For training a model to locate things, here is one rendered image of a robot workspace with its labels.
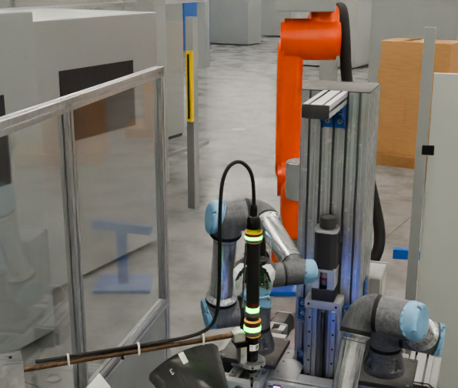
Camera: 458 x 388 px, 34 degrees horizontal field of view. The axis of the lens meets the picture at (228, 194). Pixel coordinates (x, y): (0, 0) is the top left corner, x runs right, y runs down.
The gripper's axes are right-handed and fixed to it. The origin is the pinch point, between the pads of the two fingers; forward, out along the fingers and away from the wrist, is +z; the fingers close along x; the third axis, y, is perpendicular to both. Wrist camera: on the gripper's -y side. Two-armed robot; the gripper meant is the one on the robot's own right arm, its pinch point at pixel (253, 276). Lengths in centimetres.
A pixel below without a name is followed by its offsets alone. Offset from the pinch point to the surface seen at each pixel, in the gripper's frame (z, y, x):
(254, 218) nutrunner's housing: 9.4, -19.3, -0.6
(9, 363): 36, 8, 53
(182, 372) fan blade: 6.5, 25.6, 18.4
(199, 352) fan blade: -0.1, 22.7, 14.5
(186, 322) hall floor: -309, 166, 65
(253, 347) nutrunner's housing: 9.7, 15.5, -0.8
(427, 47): -161, -45, -67
